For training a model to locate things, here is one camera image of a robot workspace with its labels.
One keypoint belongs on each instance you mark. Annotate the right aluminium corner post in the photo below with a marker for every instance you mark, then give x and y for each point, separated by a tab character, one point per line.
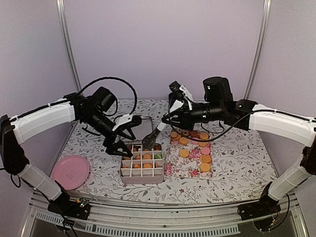
259	47

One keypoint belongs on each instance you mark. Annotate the metal cookie tin with dividers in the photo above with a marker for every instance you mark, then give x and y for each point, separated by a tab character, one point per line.
142	168

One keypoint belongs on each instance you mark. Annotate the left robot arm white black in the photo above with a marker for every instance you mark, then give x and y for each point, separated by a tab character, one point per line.
15	131

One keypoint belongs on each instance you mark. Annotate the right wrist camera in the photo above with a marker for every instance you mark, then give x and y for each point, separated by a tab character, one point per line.
181	94

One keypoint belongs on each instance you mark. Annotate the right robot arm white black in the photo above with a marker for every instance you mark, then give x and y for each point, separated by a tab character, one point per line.
250	115

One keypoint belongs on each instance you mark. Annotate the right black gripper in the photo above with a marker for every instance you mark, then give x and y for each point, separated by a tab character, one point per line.
187	123

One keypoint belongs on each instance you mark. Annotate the left aluminium corner post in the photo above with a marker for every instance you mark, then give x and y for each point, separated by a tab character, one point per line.
67	42

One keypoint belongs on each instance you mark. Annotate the pink round plate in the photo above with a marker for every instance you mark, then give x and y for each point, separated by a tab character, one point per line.
71	172

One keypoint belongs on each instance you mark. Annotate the round embossed biscuit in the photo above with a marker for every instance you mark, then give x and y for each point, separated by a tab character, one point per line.
205	167

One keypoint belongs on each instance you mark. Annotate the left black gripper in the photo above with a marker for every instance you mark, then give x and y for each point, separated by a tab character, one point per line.
109	140

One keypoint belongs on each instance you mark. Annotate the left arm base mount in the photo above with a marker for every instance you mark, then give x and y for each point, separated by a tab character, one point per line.
79	209

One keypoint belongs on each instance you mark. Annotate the aluminium corner post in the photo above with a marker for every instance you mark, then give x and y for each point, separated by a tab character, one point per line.
259	47
67	42

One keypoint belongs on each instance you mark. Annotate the metal tin lid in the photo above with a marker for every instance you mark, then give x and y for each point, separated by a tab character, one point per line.
146	127

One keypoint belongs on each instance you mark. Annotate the brown flower cookie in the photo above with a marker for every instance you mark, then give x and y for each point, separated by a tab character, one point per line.
194	134

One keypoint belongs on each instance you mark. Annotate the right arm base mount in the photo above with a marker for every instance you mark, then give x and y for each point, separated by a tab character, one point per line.
258	209

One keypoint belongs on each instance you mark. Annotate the floral tablecloth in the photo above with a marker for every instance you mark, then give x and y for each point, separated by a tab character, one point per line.
241	169

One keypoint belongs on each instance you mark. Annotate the white handled food tongs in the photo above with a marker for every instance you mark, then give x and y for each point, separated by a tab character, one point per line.
149	140

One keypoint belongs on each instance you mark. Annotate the aluminium front rail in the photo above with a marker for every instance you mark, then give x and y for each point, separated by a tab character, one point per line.
119	218

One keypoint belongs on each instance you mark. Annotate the floral rectangular tray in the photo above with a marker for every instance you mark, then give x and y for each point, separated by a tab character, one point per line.
184	158

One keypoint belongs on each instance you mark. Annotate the pink sandwich cookie lower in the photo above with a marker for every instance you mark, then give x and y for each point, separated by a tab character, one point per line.
205	151

